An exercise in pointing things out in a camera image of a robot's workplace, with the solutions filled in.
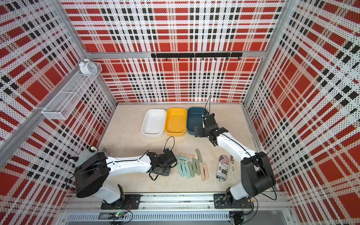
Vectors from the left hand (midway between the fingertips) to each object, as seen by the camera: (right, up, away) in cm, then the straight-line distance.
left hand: (166, 169), depth 85 cm
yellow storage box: (+3, +27, +23) cm, 36 cm away
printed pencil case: (+34, +2, -3) cm, 34 cm away
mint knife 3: (+13, -1, -1) cm, 13 cm away
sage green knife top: (+21, +6, +6) cm, 23 cm away
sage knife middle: (+17, +2, +1) cm, 17 cm away
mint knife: (+9, 0, 0) cm, 9 cm away
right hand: (+24, +25, +4) cm, 35 cm away
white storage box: (-13, +28, +21) cm, 38 cm away
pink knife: (+24, 0, -1) cm, 24 cm away
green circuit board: (-23, -17, -16) cm, 33 cm away
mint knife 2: (+11, +1, +1) cm, 11 cm away
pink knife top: (+13, +7, +7) cm, 16 cm away
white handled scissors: (+41, 0, -1) cm, 41 cm away
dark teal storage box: (+19, +31, +26) cm, 45 cm away
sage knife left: (+16, -2, -1) cm, 16 cm away
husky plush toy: (-36, +14, -14) cm, 41 cm away
